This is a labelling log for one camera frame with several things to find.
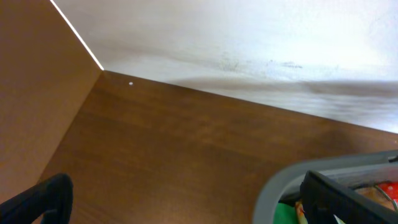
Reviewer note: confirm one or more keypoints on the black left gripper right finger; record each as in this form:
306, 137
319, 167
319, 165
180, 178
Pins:
324, 200

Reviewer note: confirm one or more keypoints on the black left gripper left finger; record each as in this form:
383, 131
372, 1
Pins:
51, 200

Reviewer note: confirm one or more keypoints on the green lid Knorr jar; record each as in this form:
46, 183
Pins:
384, 194

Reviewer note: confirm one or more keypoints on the grey plastic lattice basket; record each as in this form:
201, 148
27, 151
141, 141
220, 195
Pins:
350, 171

